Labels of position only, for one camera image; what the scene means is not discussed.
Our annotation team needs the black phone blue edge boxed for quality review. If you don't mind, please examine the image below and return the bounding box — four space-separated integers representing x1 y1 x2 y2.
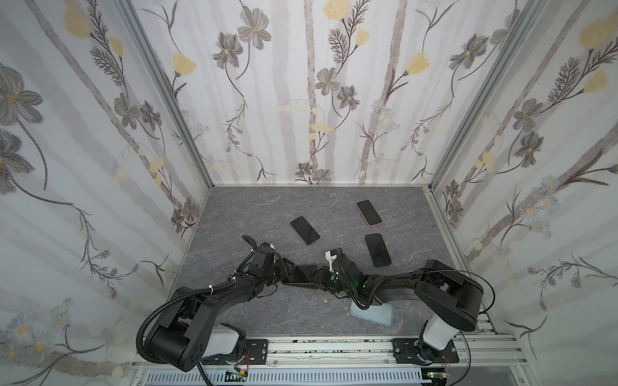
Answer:
356 199 383 228

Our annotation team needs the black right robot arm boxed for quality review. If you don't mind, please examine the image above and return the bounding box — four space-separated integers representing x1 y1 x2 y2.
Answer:
307 249 484 366

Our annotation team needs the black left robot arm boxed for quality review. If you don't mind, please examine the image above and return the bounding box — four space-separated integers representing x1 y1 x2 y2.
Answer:
135 235 295 372

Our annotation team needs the black phone purple edge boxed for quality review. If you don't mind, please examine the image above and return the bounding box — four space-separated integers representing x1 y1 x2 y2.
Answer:
291 216 320 245

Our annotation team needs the light blue phone case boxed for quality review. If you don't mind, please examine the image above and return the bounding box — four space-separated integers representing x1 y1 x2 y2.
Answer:
349 301 394 326

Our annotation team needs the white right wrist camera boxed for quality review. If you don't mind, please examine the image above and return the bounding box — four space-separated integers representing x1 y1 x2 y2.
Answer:
325 249 338 273

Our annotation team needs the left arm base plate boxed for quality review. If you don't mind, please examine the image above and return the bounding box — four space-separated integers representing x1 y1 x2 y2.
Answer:
232 339 269 366

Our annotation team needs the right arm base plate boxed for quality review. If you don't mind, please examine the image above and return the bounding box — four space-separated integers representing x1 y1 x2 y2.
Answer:
391 339 460 366

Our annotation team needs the white slotted cable duct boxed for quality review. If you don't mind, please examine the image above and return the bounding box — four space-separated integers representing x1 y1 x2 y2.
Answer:
144 368 433 386

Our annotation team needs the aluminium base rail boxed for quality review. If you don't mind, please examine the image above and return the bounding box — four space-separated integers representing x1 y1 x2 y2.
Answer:
128 334 538 385

